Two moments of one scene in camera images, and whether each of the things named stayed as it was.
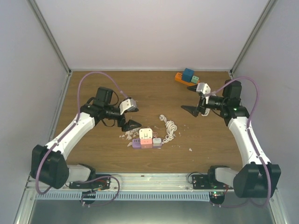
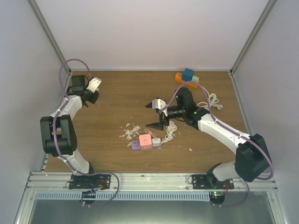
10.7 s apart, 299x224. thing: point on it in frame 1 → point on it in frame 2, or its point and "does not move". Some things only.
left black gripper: x=121 y=122 → x=93 y=100
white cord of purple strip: x=171 y=129 does not move
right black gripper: x=194 y=110 → x=160 y=125
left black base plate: x=100 y=183 does not move
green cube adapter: x=195 y=79 does not move
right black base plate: x=202 y=182 does not move
